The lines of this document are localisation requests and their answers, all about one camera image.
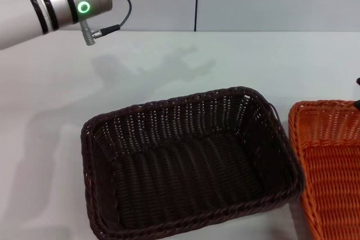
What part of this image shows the dark brown wicker basket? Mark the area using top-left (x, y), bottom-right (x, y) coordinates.
top-left (80, 85), bottom-right (307, 240)

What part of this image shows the grey wrist cable with connector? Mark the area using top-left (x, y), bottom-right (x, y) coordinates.
top-left (80, 0), bottom-right (133, 46)

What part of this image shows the orange wicker basket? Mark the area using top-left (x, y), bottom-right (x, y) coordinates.
top-left (288, 99), bottom-right (360, 240)

